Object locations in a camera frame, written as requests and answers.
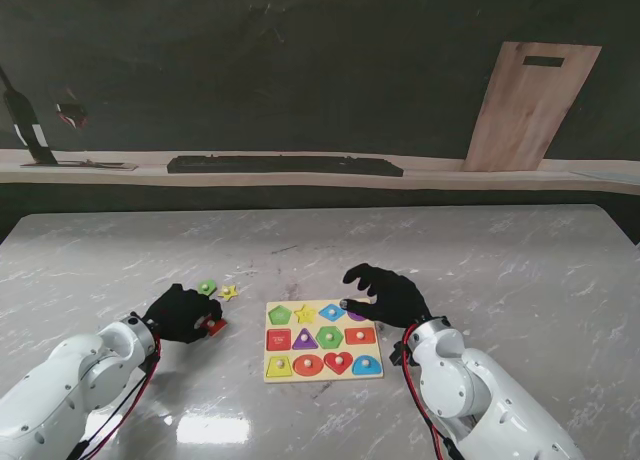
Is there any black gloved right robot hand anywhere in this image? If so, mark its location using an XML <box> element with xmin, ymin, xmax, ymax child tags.
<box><xmin>342</xmin><ymin>263</ymin><xmax>434</xmax><ymax>329</ymax></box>

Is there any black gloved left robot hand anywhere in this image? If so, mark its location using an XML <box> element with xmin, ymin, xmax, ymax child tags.
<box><xmin>144</xmin><ymin>283</ymin><xmax>224</xmax><ymax>345</ymax></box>

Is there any red square puzzle piece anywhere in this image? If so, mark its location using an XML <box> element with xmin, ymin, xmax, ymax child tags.
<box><xmin>202</xmin><ymin>316</ymin><xmax>229</xmax><ymax>338</ymax></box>

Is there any orange rectangle puzzle piece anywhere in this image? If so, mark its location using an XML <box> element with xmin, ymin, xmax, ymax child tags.
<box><xmin>343</xmin><ymin>327</ymin><xmax>377</xmax><ymax>347</ymax></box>

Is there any blue diamond puzzle piece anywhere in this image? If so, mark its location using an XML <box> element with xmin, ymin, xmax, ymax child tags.
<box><xmin>318</xmin><ymin>303</ymin><xmax>348</xmax><ymax>324</ymax></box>

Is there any blue semicircle puzzle piece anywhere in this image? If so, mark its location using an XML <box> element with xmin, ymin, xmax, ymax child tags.
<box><xmin>351</xmin><ymin>354</ymin><xmax>384</xmax><ymax>377</ymax></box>

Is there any green hexagon puzzle piece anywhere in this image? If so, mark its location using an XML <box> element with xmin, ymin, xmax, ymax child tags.
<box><xmin>315</xmin><ymin>325</ymin><xmax>345</xmax><ymax>350</ymax></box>

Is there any red heart puzzle piece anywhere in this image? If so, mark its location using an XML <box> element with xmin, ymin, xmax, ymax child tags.
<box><xmin>322</xmin><ymin>351</ymin><xmax>354</xmax><ymax>376</ymax></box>

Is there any purple triangle puzzle piece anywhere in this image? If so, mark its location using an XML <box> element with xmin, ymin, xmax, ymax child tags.
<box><xmin>291</xmin><ymin>328</ymin><xmax>320</xmax><ymax>352</ymax></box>

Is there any orange oval puzzle piece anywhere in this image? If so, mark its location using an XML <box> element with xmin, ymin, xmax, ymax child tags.
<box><xmin>292</xmin><ymin>353</ymin><xmax>325</xmax><ymax>379</ymax></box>

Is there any yellow trapezoid puzzle piece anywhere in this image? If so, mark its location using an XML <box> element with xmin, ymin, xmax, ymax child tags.
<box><xmin>265</xmin><ymin>355</ymin><xmax>295</xmax><ymax>380</ymax></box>

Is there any yellow wooden puzzle board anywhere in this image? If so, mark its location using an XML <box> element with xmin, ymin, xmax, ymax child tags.
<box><xmin>263</xmin><ymin>299</ymin><xmax>386</xmax><ymax>385</ymax></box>

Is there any flat wooden coaster board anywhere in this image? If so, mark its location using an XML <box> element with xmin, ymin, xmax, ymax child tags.
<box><xmin>19</xmin><ymin>160</ymin><xmax>139</xmax><ymax>173</ymax></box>

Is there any wooden cutting board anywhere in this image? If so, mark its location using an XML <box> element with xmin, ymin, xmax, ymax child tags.
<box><xmin>460</xmin><ymin>41</ymin><xmax>603</xmax><ymax>174</ymax></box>

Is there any light wooden shelf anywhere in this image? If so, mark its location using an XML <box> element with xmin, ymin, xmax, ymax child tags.
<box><xmin>0</xmin><ymin>148</ymin><xmax>640</xmax><ymax>197</ymax></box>

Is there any black long tray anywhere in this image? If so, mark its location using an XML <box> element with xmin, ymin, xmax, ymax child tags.
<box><xmin>166</xmin><ymin>153</ymin><xmax>405</xmax><ymax>178</ymax></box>

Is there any red wine glass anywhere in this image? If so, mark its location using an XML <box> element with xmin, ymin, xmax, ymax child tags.
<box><xmin>53</xmin><ymin>101</ymin><xmax>92</xmax><ymax>131</ymax></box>

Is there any dark wine bottle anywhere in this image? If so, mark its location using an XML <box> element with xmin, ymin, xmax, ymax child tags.
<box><xmin>0</xmin><ymin>64</ymin><xmax>59</xmax><ymax>167</ymax></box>

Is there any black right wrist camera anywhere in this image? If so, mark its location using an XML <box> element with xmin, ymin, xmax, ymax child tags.
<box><xmin>388</xmin><ymin>341</ymin><xmax>412</xmax><ymax>369</ymax></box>

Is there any red left arm cable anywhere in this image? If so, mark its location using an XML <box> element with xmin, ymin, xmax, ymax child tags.
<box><xmin>64</xmin><ymin>335</ymin><xmax>163</xmax><ymax>460</ymax></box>

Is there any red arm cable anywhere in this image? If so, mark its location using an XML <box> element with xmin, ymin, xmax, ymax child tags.
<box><xmin>401</xmin><ymin>325</ymin><xmax>451</xmax><ymax>460</ymax></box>
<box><xmin>64</xmin><ymin>335</ymin><xmax>163</xmax><ymax>460</ymax></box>

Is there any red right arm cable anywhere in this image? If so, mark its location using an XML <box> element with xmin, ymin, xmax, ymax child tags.
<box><xmin>401</xmin><ymin>325</ymin><xmax>451</xmax><ymax>460</ymax></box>

